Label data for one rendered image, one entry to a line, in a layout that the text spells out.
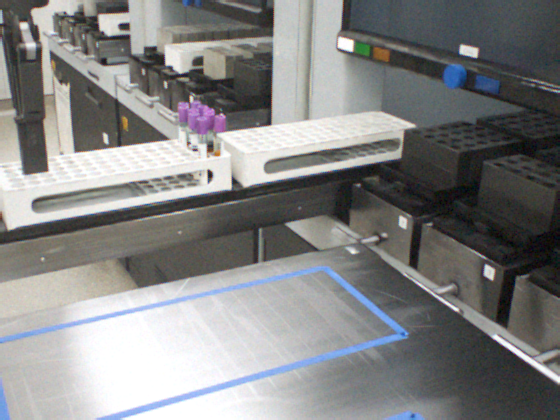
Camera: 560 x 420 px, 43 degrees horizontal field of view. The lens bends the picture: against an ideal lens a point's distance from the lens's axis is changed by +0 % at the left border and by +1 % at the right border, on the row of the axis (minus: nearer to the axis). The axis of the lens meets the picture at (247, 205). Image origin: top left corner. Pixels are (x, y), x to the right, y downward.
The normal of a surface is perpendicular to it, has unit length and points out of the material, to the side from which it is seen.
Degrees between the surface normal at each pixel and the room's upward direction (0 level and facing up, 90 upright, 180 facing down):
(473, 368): 0
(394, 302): 0
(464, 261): 90
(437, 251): 90
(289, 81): 90
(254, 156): 90
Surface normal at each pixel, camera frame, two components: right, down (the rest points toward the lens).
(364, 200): -0.89, 0.17
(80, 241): 0.46, 0.35
